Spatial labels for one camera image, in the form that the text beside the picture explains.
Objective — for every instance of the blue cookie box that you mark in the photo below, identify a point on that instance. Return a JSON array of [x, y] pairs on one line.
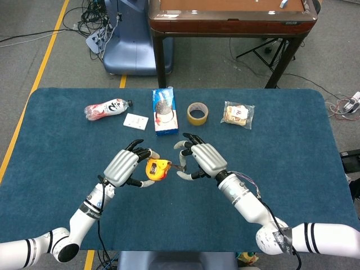
[[166, 118]]

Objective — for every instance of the small yellow toy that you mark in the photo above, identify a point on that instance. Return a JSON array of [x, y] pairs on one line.
[[249, 257]]

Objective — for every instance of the yellow tape measure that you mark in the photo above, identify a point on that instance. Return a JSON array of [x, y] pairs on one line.
[[156, 168]]

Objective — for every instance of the white wall switch plate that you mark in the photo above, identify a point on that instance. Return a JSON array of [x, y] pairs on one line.
[[135, 121]]

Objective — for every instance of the white blue mahjong tile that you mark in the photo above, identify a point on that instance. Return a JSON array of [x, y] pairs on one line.
[[283, 3]]

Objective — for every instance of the left five-finger robot hand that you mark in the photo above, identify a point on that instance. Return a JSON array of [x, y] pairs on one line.
[[121, 166]]

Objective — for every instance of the brown mahjong table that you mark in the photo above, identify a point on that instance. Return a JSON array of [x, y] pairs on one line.
[[225, 26]]

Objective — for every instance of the yellow packing tape roll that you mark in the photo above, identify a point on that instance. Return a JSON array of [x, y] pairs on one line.
[[197, 121]]

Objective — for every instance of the clear bag of snacks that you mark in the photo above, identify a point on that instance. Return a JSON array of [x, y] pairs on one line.
[[237, 115]]

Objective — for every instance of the blue felt table mat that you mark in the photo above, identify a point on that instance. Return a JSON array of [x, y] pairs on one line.
[[174, 213]]

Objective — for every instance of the white power strip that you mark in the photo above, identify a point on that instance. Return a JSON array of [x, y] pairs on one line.
[[94, 42]]

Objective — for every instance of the grey-blue robot torso base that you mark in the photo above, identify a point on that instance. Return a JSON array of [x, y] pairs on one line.
[[174, 261]]

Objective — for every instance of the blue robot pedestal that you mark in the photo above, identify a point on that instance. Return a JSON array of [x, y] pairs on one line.
[[132, 50]]

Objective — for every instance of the right five-finger robot hand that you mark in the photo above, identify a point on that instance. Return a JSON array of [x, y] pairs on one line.
[[209, 159]]

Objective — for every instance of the plastic bottle red white label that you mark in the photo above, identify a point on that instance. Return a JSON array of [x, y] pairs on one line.
[[104, 109]]

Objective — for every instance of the black flat box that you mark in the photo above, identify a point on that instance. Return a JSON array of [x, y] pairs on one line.
[[351, 161]]

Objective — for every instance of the black tripod stand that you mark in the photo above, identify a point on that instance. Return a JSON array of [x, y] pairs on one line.
[[277, 53]]

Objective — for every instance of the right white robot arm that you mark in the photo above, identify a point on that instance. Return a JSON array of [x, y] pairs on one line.
[[247, 202]]

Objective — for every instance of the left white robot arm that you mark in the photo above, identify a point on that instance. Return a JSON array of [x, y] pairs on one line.
[[84, 216]]

